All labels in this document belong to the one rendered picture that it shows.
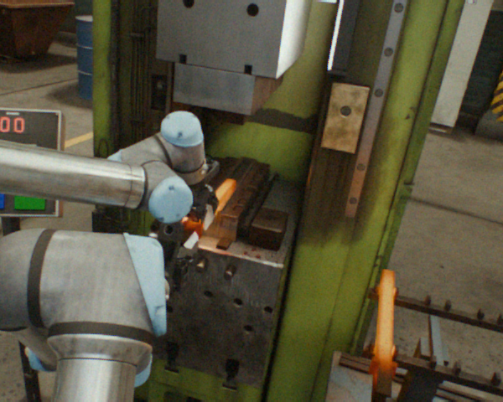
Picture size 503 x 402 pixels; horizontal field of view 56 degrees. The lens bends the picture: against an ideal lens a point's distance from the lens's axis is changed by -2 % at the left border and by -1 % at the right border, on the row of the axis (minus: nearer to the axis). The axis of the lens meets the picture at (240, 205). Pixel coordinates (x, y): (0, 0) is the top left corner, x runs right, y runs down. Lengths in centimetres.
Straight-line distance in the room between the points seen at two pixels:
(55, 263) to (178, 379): 110
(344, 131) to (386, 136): 11
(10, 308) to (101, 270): 11
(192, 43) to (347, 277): 80
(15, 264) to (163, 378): 112
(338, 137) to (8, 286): 92
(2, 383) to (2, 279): 168
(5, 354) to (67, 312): 181
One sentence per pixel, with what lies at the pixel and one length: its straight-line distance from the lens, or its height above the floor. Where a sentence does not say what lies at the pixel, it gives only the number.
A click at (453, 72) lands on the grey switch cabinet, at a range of 642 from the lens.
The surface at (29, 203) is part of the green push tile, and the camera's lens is 132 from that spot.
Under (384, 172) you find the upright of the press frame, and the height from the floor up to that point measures 114.
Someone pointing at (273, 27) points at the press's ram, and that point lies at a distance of 112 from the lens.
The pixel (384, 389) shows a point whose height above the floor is 96.
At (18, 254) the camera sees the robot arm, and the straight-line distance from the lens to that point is 57.
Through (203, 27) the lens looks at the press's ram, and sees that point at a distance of 116.
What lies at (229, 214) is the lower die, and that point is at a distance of 127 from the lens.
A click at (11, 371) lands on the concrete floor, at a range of 227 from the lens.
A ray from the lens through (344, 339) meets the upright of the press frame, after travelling 161.
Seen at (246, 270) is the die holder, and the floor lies 87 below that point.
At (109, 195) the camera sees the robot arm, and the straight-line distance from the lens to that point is 76.
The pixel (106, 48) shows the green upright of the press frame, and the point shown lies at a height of 135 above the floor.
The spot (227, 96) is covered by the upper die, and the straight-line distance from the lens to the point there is 116.
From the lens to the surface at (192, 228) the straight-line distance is 112.
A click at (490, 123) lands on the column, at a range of 680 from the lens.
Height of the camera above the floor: 159
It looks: 27 degrees down
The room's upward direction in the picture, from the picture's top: 7 degrees clockwise
